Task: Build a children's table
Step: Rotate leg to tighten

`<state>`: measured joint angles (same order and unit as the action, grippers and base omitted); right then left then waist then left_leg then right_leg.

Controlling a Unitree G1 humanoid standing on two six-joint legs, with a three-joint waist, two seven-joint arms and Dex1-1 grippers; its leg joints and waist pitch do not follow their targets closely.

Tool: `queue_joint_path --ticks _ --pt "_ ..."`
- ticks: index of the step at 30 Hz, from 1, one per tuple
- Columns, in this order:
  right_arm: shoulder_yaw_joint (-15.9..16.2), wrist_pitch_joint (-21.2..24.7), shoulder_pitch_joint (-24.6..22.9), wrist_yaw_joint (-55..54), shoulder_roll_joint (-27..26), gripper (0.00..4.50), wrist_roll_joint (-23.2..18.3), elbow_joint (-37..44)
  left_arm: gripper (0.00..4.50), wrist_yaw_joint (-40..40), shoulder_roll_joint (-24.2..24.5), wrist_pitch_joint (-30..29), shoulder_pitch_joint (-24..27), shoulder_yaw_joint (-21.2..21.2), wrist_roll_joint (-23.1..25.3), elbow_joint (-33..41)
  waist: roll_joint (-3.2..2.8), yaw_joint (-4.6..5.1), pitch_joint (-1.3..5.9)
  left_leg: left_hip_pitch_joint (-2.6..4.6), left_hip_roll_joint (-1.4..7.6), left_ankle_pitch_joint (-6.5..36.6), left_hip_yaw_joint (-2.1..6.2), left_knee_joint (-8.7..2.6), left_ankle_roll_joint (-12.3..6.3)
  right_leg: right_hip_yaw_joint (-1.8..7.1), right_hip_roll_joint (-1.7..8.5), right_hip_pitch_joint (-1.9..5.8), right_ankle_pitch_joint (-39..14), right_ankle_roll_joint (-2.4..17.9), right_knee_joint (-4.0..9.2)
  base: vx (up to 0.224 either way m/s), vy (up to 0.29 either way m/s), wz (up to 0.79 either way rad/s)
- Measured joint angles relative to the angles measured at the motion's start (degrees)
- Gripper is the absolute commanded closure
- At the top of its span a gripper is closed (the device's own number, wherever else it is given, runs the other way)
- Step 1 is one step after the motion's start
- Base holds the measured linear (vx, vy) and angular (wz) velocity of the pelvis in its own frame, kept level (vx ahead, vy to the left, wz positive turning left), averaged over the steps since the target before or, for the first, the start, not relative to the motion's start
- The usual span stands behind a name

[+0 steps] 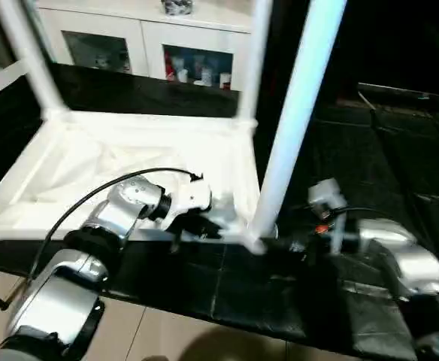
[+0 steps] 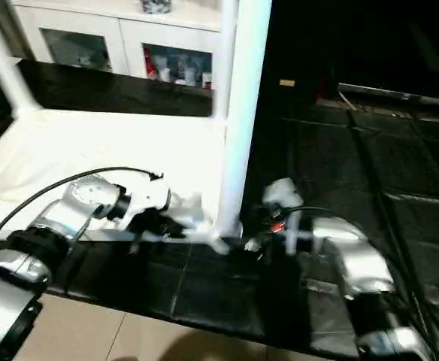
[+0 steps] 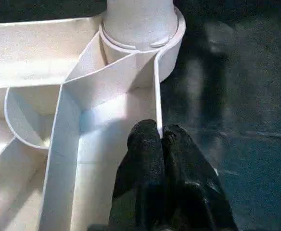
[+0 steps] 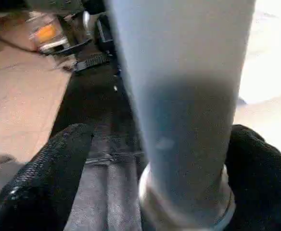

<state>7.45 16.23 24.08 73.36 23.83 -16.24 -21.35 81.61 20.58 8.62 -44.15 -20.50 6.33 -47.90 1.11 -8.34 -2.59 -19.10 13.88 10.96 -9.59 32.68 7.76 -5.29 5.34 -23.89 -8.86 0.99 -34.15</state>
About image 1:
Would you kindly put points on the white compartment tray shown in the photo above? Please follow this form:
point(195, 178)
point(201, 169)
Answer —
point(92, 162)

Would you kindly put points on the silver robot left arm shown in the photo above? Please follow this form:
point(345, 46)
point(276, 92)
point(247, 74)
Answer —
point(122, 214)

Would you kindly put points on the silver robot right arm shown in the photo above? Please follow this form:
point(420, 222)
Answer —
point(404, 259)

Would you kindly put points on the black work mat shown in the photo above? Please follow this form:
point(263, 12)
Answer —
point(370, 173)

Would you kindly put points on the small red bottle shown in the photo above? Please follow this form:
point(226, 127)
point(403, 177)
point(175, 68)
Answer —
point(171, 71)

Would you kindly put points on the long black bar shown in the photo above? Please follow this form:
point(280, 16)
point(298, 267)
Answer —
point(407, 92)

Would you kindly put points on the white glass-door cabinet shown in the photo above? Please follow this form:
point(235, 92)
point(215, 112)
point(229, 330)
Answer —
point(129, 37)

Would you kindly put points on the silver crumpled object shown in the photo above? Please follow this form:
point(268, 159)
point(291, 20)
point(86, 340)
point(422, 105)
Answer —
point(177, 6)

